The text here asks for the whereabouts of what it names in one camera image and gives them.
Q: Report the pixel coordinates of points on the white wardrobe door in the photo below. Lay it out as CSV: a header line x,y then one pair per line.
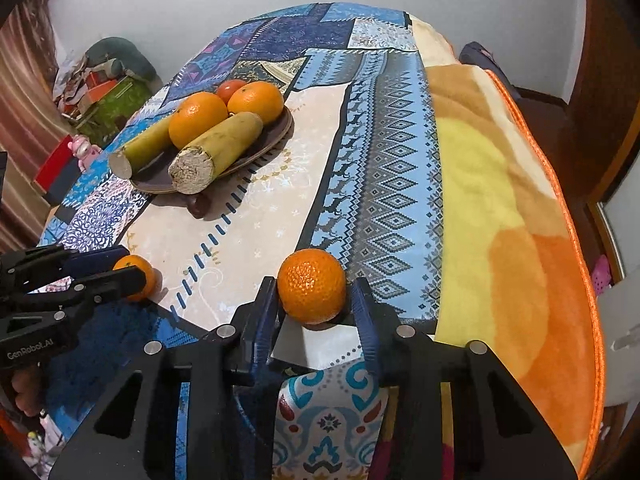
x,y
622,220

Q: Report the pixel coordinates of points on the pile of clutter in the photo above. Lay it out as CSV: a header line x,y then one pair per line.
x,y
77,85

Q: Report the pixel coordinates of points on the red box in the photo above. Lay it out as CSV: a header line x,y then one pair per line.
x,y
55,167

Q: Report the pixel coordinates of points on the person's left hand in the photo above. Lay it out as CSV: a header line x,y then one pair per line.
x,y
27,390

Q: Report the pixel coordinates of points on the blue patchwork blanket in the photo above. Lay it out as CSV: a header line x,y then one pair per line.
x,y
380,160

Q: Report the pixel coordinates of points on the sugarcane piece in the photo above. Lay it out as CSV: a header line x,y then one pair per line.
x,y
220,150
145,147

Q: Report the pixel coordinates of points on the large orange with sticker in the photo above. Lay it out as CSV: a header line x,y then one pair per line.
x,y
255,102

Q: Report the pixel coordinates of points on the pink toy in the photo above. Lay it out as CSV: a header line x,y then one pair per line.
x,y
85,152

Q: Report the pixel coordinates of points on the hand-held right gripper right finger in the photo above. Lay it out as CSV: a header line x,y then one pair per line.
x,y
365,330

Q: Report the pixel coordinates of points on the wooden wardrobe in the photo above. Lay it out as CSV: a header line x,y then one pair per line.
x,y
590,60

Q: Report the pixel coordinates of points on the striped brown curtain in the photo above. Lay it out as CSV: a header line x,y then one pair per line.
x,y
25,125

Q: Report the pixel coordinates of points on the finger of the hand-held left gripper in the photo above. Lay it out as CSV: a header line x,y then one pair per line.
x,y
100,257
110,280

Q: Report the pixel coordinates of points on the purple plate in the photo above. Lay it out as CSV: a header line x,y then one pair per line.
x,y
272,137

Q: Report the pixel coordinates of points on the grey backpack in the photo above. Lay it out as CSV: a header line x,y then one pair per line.
x,y
482,60

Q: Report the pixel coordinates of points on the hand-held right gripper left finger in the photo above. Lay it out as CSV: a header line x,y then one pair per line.
x,y
265,325

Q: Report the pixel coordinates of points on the yellow orange fleece blanket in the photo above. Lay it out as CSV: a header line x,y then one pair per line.
x,y
510,240

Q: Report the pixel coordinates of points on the grey pillow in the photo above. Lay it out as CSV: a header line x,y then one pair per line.
x,y
120,52

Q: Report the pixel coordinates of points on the small dark red fruit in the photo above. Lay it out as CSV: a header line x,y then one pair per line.
x,y
199,206

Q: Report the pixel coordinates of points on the small tangerine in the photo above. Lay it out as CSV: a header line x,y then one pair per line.
x,y
311,285
145,281

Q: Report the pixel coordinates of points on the red tomato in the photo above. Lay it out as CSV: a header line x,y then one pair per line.
x,y
227,91

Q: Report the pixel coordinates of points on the pink cloth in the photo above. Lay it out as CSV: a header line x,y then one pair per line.
x,y
601,275

